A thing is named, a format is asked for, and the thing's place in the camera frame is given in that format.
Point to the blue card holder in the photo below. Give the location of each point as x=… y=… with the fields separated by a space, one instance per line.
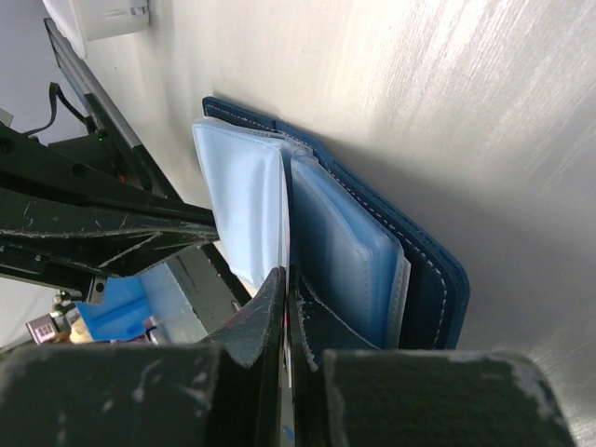
x=281 y=199

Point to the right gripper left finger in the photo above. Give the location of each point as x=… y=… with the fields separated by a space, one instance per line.
x=221 y=391

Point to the aluminium front rail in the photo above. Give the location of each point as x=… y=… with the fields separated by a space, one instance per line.
x=88 y=89

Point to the silver card black stripe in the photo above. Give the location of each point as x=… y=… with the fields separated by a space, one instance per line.
x=289 y=326

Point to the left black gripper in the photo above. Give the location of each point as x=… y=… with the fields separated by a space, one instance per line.
x=112 y=242

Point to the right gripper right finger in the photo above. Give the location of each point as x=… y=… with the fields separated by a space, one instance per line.
x=348 y=393

